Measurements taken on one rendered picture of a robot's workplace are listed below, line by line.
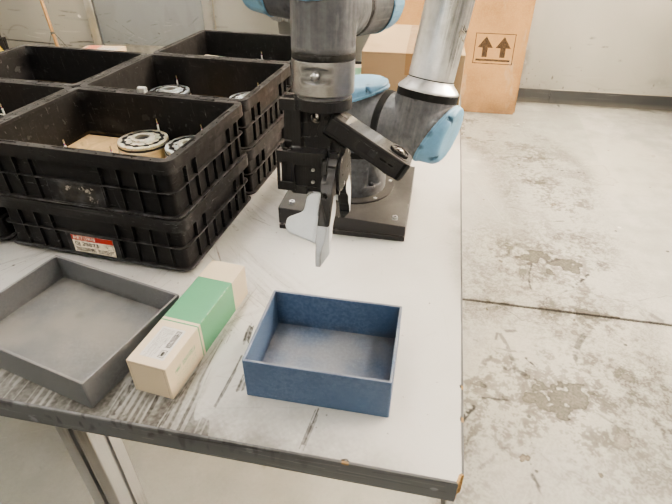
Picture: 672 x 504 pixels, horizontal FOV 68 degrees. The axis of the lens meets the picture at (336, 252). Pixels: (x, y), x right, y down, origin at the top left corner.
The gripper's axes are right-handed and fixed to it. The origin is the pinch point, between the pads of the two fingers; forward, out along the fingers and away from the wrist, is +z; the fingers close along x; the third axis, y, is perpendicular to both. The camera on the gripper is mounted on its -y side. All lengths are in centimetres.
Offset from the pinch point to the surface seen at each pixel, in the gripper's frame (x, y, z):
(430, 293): -14.4, -14.0, 16.2
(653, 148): -277, -139, 63
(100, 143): -32, 60, 1
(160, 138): -31, 44, -2
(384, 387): 13.4, -9.5, 12.6
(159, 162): -6.9, 30.2, -6.2
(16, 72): -62, 105, -6
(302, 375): 13.8, 1.2, 12.7
